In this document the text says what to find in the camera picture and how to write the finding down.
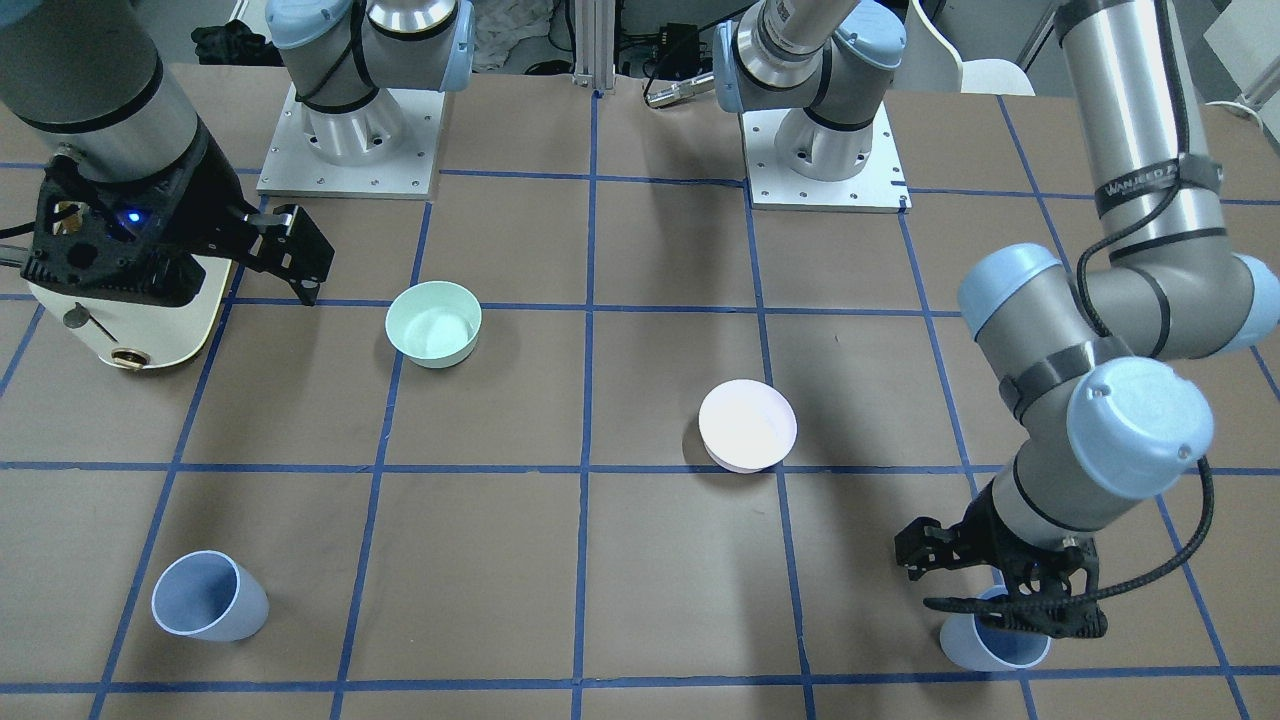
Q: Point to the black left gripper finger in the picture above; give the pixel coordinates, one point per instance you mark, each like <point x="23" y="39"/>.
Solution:
<point x="1004" y="608"/>

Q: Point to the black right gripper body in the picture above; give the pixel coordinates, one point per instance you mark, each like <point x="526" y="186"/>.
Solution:
<point x="172" y="226"/>

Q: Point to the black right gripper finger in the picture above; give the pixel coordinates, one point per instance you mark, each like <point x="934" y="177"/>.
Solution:
<point x="288" y="244"/>

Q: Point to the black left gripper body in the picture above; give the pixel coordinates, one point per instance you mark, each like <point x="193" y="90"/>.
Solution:
<point x="978" y="532"/>

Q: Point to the blue cup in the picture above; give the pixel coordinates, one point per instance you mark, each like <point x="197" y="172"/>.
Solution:
<point x="969" y="644"/>
<point x="208" y="596"/>

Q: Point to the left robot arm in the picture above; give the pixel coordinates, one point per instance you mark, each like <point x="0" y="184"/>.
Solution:
<point x="1083" y="355"/>

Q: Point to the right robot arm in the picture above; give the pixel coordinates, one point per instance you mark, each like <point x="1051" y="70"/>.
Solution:
<point x="86" y="77"/>

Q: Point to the cream toaster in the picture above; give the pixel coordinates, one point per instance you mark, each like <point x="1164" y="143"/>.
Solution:
<point x="137" y="336"/>

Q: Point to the green bowl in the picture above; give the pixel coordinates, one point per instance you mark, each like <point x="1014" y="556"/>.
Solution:
<point x="434" y="324"/>

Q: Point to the pink bowl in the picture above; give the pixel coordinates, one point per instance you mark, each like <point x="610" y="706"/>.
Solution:
<point x="746" y="426"/>

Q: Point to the white chair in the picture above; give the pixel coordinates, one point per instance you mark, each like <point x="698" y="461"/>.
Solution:
<point x="931" y="64"/>

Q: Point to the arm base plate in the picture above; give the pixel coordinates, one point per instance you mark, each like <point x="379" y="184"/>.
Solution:
<point x="386" y="150"/>
<point x="796" y="165"/>

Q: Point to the aluminium frame post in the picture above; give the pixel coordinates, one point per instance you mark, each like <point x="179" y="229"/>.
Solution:
<point x="595" y="25"/>

